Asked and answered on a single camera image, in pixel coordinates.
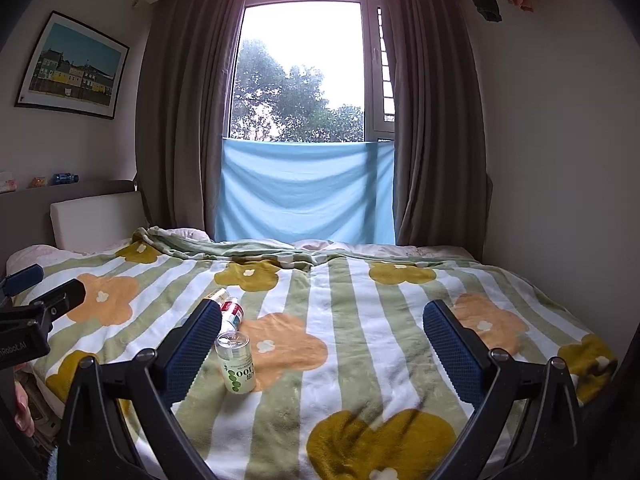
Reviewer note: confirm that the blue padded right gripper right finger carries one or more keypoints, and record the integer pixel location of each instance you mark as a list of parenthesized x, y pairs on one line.
[(492, 381)]

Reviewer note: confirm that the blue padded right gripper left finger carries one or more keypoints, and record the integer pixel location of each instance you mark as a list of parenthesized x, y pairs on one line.
[(96, 442)]

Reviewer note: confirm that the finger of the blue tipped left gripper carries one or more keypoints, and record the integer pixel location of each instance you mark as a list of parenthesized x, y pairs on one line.
[(16, 283)]

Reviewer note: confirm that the green grape label clear cup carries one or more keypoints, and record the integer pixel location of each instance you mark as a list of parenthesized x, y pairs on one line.
[(236, 362)]

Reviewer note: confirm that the red label clear cup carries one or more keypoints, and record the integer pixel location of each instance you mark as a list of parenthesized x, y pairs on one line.
[(232, 315)]

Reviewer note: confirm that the person's left hand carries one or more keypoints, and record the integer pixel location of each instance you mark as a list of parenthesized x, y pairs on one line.
[(23, 419)]

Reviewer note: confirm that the grey headboard shelf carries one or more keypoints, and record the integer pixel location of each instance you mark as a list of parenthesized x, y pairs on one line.
[(25, 214)]

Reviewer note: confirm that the small orange figurine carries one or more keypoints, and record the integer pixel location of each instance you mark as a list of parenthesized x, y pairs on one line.
[(38, 182)]

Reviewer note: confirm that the white headboard cushion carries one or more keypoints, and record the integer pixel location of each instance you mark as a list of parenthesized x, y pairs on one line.
[(95, 223)]

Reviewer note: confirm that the blue bottle on shelf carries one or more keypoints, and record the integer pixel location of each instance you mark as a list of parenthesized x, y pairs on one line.
[(64, 179)]

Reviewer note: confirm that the floral striped blanket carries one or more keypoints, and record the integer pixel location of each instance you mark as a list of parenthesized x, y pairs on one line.
[(347, 386)]

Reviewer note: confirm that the framed city picture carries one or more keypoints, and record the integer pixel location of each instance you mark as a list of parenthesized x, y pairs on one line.
[(73, 68)]

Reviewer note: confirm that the right brown curtain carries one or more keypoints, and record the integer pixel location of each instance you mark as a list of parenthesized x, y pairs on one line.
[(441, 186)]

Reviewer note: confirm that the brown curtain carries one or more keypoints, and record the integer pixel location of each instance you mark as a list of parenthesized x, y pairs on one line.
[(441, 186), (183, 107)]

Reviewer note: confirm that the left brown curtain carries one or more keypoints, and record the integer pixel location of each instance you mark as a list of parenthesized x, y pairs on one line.
[(183, 107)]

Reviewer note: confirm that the light blue hanging cloth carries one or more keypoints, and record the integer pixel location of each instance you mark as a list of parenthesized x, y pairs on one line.
[(306, 191)]

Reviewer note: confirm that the window with white frame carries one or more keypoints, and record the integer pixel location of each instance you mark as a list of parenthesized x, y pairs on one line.
[(312, 71)]

